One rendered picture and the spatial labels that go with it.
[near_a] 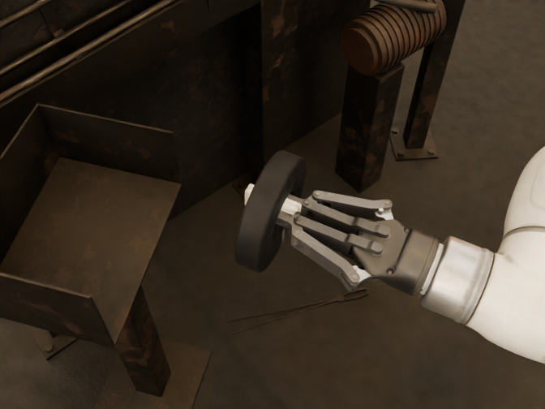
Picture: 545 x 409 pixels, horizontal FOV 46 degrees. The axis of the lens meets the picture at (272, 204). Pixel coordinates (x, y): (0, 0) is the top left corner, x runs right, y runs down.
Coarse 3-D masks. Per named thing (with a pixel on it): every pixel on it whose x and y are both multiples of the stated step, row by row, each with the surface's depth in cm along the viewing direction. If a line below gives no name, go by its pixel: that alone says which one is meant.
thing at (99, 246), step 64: (64, 128) 92; (128, 128) 88; (0, 192) 85; (64, 192) 95; (128, 192) 94; (0, 256) 88; (64, 256) 89; (128, 256) 89; (64, 320) 79; (128, 320) 107; (128, 384) 138; (192, 384) 138
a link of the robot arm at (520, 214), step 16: (544, 160) 78; (528, 176) 79; (544, 176) 75; (528, 192) 76; (544, 192) 74; (512, 208) 78; (528, 208) 75; (544, 208) 73; (512, 224) 76; (528, 224) 74; (544, 224) 73
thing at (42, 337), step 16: (272, 0) 121; (256, 16) 123; (272, 16) 124; (256, 32) 126; (272, 32) 127; (256, 48) 129; (272, 48) 130; (256, 64) 133; (272, 64) 133; (256, 80) 136; (272, 80) 137; (256, 96) 140; (272, 96) 141; (256, 112) 144; (272, 112) 145; (256, 128) 149; (272, 128) 149; (256, 144) 154; (272, 144) 154; (256, 160) 159; (256, 176) 164; (240, 192) 170; (32, 336) 145; (48, 336) 145; (64, 336) 145; (48, 352) 143
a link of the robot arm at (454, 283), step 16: (448, 240) 72; (448, 256) 70; (464, 256) 70; (480, 256) 71; (432, 272) 71; (448, 272) 70; (464, 272) 69; (480, 272) 69; (432, 288) 70; (448, 288) 70; (464, 288) 69; (480, 288) 69; (432, 304) 72; (448, 304) 70; (464, 304) 70; (464, 320) 71
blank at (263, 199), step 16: (272, 160) 75; (288, 160) 76; (304, 160) 79; (272, 176) 73; (288, 176) 74; (304, 176) 83; (256, 192) 73; (272, 192) 72; (288, 192) 76; (256, 208) 72; (272, 208) 72; (240, 224) 73; (256, 224) 72; (272, 224) 75; (240, 240) 74; (256, 240) 73; (272, 240) 80; (240, 256) 76; (256, 256) 74; (272, 256) 83; (256, 272) 78
